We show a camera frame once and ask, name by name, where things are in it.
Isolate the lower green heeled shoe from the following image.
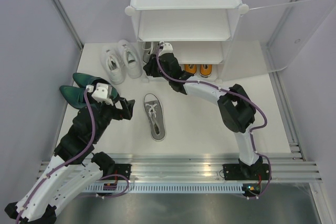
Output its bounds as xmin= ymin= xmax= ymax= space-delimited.
xmin=59 ymin=86 xmax=87 ymax=110

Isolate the left white sneaker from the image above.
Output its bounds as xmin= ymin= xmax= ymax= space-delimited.
xmin=100 ymin=45 xmax=125 ymax=84

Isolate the upper green heeled shoe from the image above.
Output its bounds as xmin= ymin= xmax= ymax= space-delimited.
xmin=72 ymin=72 xmax=120 ymax=103

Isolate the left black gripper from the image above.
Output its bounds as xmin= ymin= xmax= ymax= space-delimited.
xmin=90 ymin=91 xmax=135 ymax=142

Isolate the orange canvas sneaker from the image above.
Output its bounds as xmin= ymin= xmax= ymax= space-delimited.
xmin=199 ymin=64 xmax=213 ymax=78
xmin=184 ymin=64 xmax=197 ymax=75

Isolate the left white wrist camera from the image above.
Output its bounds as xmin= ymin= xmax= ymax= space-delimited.
xmin=86 ymin=83 xmax=119 ymax=105

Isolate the right white sneaker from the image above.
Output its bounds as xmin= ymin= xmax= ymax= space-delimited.
xmin=118 ymin=39 xmax=142 ymax=79

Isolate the grey canvas sneaker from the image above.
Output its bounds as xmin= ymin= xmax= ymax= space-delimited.
xmin=143 ymin=93 xmax=166 ymax=142
xmin=142 ymin=41 xmax=155 ymax=63

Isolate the white sneaker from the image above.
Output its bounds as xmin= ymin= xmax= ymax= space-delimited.
xmin=100 ymin=45 xmax=125 ymax=84
xmin=118 ymin=39 xmax=142 ymax=79

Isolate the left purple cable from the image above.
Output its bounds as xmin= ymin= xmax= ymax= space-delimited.
xmin=14 ymin=89 xmax=97 ymax=221

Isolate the white plastic shoe cabinet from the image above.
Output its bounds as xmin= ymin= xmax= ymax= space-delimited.
xmin=125 ymin=0 xmax=248 ymax=82

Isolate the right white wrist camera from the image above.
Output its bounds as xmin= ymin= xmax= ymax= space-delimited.
xmin=158 ymin=41 xmax=173 ymax=57

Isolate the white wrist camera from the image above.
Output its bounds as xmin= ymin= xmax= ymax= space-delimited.
xmin=158 ymin=41 xmax=173 ymax=57
xmin=86 ymin=83 xmax=119 ymax=105

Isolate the green heeled shoe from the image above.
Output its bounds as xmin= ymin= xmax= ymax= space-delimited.
xmin=72 ymin=72 xmax=120 ymax=103
xmin=59 ymin=86 xmax=87 ymax=110

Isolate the white slotted cable duct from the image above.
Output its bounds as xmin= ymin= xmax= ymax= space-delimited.
xmin=83 ymin=183 xmax=244 ymax=194

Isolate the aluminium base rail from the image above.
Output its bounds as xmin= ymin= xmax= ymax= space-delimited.
xmin=110 ymin=153 xmax=322 ymax=183

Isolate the translucent cabinet door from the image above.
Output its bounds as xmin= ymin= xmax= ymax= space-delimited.
xmin=222 ymin=0 xmax=335 ymax=81

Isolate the purple cable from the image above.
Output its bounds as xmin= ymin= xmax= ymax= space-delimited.
xmin=14 ymin=89 xmax=97 ymax=221
xmin=155 ymin=40 xmax=271 ymax=201

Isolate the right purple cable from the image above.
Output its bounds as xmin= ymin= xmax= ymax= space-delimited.
xmin=155 ymin=40 xmax=271 ymax=201

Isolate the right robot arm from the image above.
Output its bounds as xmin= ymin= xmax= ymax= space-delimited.
xmin=143 ymin=52 xmax=271 ymax=180

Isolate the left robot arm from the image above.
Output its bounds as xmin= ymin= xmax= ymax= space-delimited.
xmin=5 ymin=98 xmax=135 ymax=223

